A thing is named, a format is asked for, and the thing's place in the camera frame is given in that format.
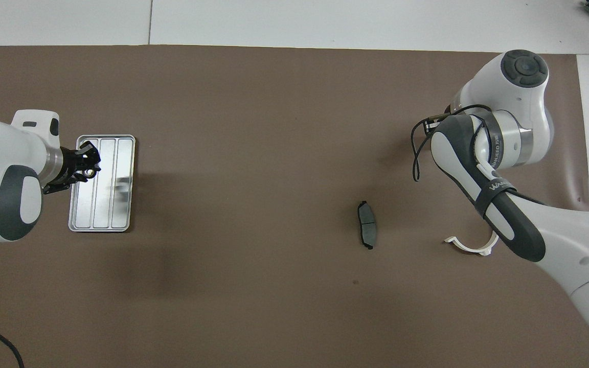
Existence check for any white curved plastic bracket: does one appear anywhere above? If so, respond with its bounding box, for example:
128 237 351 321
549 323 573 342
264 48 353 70
444 233 500 257

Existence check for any long dark grey brake pad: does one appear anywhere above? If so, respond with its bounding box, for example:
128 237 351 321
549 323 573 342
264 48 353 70
357 200 378 250

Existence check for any silver metal tray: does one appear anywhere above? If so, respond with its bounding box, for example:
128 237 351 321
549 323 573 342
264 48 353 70
68 134 136 233

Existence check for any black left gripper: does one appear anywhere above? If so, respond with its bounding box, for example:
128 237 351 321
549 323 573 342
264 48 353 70
44 142 102 195

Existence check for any brown paper mat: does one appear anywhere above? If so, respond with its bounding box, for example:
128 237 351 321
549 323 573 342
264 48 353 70
0 45 589 368

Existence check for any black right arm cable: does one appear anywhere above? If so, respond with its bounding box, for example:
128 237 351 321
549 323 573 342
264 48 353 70
411 105 546 205

